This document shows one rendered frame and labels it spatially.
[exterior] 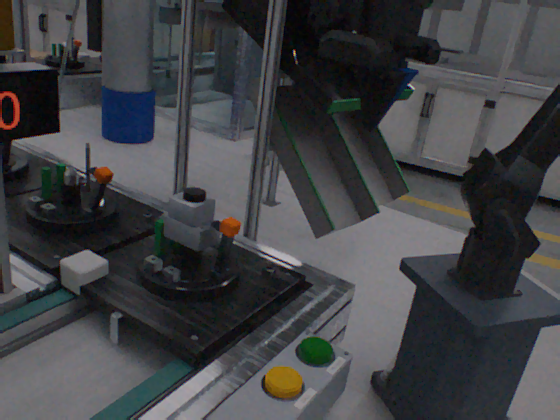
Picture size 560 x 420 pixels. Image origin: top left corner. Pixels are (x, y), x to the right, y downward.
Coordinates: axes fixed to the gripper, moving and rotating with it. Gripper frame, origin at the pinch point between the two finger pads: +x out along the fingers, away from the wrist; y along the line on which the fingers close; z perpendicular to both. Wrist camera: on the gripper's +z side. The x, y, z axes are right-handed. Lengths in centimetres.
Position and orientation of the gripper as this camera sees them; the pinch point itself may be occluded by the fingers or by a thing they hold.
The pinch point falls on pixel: (375, 99)
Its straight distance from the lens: 58.3
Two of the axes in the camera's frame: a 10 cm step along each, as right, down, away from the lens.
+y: -5.5, 2.6, -7.9
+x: -1.5, 9.0, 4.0
